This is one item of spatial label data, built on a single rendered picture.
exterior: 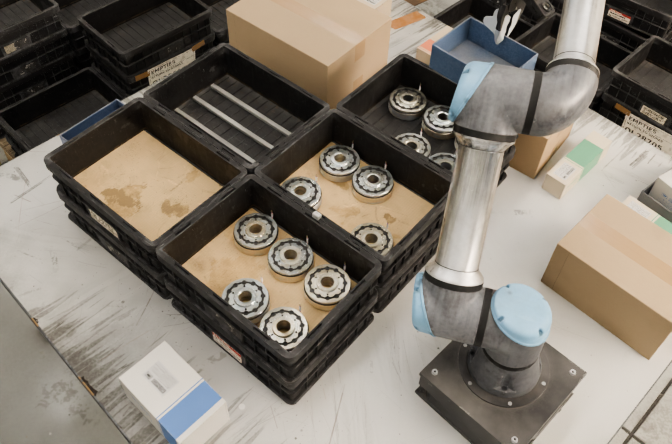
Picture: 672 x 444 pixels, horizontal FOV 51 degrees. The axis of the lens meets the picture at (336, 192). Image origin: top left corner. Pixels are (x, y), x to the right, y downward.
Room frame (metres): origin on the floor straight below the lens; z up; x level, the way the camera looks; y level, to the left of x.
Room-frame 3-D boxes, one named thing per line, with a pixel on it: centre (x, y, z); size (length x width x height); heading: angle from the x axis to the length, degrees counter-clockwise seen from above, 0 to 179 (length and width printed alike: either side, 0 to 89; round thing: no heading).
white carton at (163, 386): (0.62, 0.32, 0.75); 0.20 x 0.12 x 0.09; 49
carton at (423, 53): (1.82, -0.33, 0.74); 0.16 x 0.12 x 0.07; 140
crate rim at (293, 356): (0.86, 0.14, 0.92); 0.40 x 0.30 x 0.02; 52
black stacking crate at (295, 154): (1.10, -0.05, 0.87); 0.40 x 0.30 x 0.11; 52
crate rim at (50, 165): (1.11, 0.45, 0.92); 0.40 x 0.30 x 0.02; 52
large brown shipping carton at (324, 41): (1.77, 0.10, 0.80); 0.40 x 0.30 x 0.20; 53
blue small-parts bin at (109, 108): (1.38, 0.65, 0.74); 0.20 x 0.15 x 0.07; 142
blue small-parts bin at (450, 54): (1.34, -0.34, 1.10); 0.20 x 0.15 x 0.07; 47
